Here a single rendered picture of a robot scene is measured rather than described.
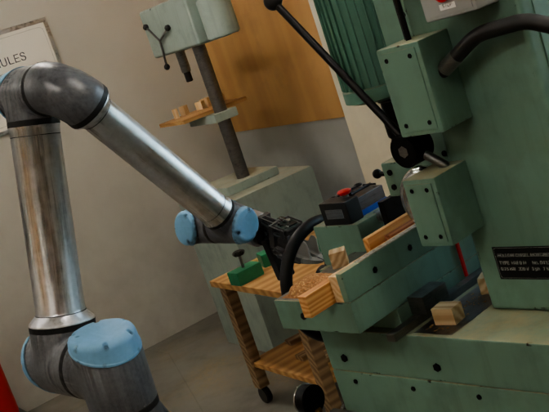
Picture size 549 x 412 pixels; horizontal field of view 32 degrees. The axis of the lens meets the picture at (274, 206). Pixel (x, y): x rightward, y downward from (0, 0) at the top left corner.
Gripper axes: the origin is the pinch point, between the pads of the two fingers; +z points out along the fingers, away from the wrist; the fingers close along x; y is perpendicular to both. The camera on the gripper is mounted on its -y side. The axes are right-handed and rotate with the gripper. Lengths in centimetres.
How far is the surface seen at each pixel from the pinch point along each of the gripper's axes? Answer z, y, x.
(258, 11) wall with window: -178, -1, 152
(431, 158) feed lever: 53, 52, -26
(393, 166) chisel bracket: 36, 41, -15
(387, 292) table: 48, 26, -33
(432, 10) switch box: 55, 78, -29
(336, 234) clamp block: 23.4, 23.9, -18.8
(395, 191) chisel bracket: 36, 36, -15
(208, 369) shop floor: -138, -136, 66
